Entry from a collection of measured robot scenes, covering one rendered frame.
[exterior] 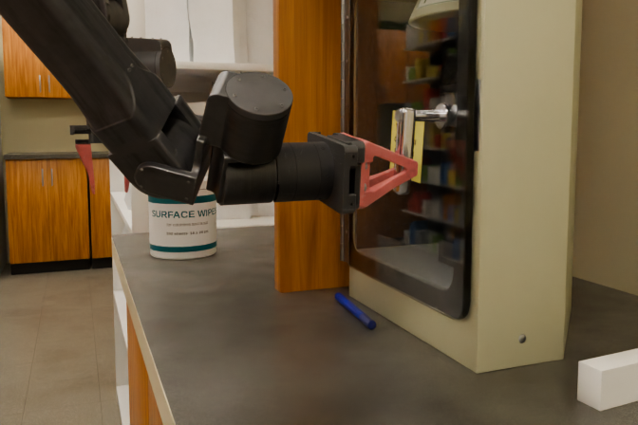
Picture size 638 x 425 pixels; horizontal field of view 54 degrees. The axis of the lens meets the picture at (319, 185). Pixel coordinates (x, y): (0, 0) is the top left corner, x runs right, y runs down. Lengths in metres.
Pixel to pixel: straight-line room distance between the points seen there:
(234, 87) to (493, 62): 0.26
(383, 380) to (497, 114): 0.29
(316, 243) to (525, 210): 0.39
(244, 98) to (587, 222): 0.76
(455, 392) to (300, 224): 0.41
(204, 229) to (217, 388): 0.62
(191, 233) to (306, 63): 0.43
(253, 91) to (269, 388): 0.28
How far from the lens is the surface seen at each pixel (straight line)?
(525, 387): 0.66
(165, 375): 0.68
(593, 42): 1.15
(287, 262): 0.96
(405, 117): 0.64
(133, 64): 0.57
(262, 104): 0.52
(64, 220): 5.58
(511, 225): 0.67
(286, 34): 0.94
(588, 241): 1.16
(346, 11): 0.91
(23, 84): 5.76
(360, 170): 0.60
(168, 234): 1.22
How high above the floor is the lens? 1.19
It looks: 5 degrees down
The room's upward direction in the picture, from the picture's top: straight up
